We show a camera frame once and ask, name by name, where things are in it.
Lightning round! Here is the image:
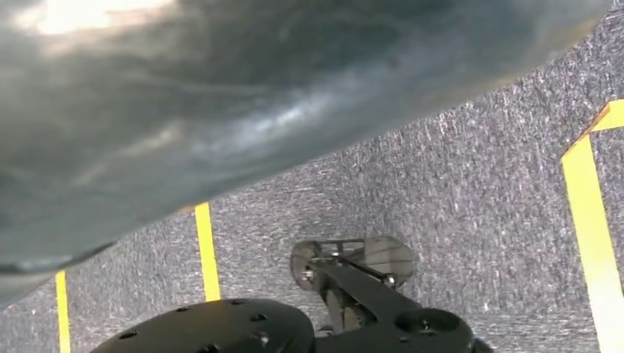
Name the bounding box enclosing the yellow floor tape square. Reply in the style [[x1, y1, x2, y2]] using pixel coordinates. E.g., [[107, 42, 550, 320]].
[[54, 202, 223, 353], [560, 99, 624, 353]]

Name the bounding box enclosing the black robot foot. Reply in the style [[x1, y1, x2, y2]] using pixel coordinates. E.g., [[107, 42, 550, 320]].
[[291, 236, 415, 293]]

